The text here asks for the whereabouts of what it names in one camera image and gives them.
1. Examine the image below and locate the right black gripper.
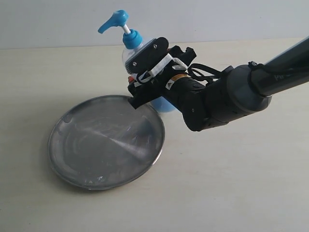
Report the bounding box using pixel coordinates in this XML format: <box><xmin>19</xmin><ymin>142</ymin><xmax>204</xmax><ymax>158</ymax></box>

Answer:
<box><xmin>128</xmin><ymin>46</ymin><xmax>196</xmax><ymax>108</ymax></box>

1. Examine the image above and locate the blue pump soap bottle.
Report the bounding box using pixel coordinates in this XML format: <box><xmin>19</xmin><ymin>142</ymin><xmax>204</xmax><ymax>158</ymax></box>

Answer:
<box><xmin>98</xmin><ymin>10</ymin><xmax>176</xmax><ymax>113</ymax></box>

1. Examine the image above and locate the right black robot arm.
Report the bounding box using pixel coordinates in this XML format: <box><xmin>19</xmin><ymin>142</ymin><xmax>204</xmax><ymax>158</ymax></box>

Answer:
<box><xmin>125</xmin><ymin>37</ymin><xmax>309</xmax><ymax>131</ymax></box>

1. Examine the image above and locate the round steel plate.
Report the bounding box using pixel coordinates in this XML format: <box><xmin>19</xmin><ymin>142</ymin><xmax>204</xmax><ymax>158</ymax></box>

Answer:
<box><xmin>47</xmin><ymin>95</ymin><xmax>165</xmax><ymax>190</ymax></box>

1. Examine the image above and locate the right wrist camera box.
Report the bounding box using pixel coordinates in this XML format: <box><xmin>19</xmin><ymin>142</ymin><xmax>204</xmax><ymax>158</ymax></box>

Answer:
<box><xmin>125</xmin><ymin>37</ymin><xmax>169</xmax><ymax>74</ymax></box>

